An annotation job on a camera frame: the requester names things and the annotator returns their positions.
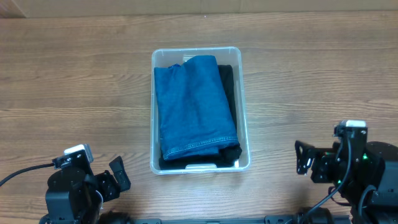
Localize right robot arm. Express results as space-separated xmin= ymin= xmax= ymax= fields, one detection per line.
xmin=295 ymin=139 xmax=397 ymax=223

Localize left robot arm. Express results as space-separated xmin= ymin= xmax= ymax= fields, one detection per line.
xmin=39 ymin=152 xmax=133 ymax=224

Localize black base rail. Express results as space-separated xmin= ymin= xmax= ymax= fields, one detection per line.
xmin=99 ymin=211 xmax=352 ymax=224

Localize sparkly blue cloth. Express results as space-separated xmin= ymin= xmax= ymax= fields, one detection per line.
xmin=168 ymin=63 xmax=181 ymax=68

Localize clear plastic storage bin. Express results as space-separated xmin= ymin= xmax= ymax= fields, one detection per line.
xmin=150 ymin=46 xmax=251 ymax=175

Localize blue denim jeans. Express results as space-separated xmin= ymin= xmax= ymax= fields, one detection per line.
xmin=154 ymin=55 xmax=239 ymax=160

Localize black cloth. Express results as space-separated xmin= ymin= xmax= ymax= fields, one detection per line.
xmin=215 ymin=144 xmax=242 ymax=167
xmin=218 ymin=65 xmax=237 ymax=128
xmin=159 ymin=155 xmax=218 ymax=170

